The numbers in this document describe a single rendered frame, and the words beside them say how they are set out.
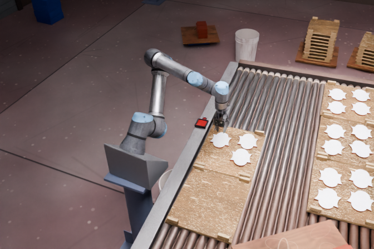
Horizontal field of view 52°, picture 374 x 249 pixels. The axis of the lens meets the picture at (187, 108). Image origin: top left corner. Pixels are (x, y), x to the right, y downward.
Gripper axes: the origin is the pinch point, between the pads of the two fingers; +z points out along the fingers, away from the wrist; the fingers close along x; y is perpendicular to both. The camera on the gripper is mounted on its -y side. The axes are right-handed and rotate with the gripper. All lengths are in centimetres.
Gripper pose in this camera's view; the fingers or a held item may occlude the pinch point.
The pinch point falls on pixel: (221, 129)
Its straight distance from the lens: 237.7
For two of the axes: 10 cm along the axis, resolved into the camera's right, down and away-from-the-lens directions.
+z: 0.2, 7.9, 6.1
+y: -3.5, 5.8, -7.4
